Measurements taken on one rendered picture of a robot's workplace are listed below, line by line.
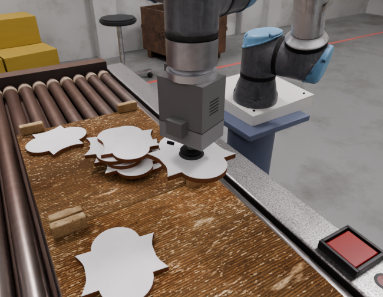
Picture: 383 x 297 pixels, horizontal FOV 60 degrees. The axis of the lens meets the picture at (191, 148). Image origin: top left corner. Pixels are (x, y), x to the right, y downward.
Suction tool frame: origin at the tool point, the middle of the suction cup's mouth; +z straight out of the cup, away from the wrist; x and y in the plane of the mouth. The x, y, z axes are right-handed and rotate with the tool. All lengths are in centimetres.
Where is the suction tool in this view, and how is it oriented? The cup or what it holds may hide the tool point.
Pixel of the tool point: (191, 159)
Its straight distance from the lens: 57.3
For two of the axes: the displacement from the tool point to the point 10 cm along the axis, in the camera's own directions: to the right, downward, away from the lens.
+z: 0.0, 8.5, 5.3
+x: 5.9, -4.3, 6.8
